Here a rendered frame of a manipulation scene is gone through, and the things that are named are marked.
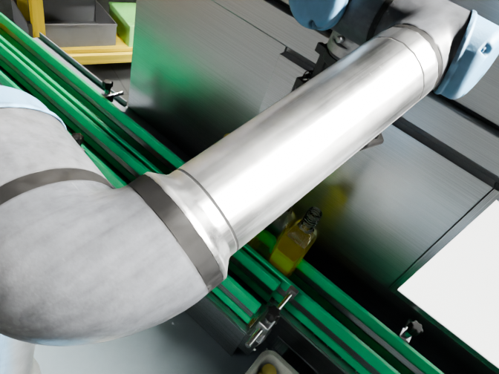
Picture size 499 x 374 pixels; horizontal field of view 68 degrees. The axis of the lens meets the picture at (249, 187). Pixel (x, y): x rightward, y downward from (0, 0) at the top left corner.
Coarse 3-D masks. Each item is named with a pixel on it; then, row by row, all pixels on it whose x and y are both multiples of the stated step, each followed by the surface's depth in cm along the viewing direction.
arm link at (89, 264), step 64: (384, 64) 31; (448, 64) 34; (256, 128) 27; (320, 128) 28; (384, 128) 33; (64, 192) 23; (128, 192) 24; (192, 192) 24; (256, 192) 25; (0, 256) 20; (64, 256) 21; (128, 256) 21; (192, 256) 22; (0, 320) 21; (64, 320) 21; (128, 320) 22
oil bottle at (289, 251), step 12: (288, 228) 77; (300, 228) 75; (288, 240) 77; (300, 240) 75; (312, 240) 76; (276, 252) 81; (288, 252) 78; (300, 252) 76; (276, 264) 82; (288, 264) 80; (288, 276) 84
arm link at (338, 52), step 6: (330, 36) 54; (336, 36) 53; (342, 36) 51; (330, 42) 54; (336, 42) 53; (342, 42) 52; (348, 42) 51; (330, 48) 54; (336, 48) 53; (342, 48) 52; (348, 48) 52; (354, 48) 51; (330, 54) 55; (336, 54) 53; (342, 54) 52
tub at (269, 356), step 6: (264, 354) 81; (270, 354) 82; (276, 354) 82; (258, 360) 80; (264, 360) 82; (270, 360) 83; (276, 360) 81; (282, 360) 81; (252, 366) 79; (258, 366) 80; (276, 366) 82; (282, 366) 81; (288, 366) 81; (252, 372) 78; (276, 372) 83; (282, 372) 82; (288, 372) 81; (294, 372) 80
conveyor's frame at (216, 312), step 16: (208, 304) 83; (272, 304) 86; (208, 320) 86; (224, 320) 82; (240, 320) 81; (288, 320) 84; (224, 336) 85; (240, 336) 81; (272, 336) 90; (288, 336) 86; (304, 336) 83; (304, 352) 85; (320, 352) 82; (320, 368) 84; (336, 368) 81
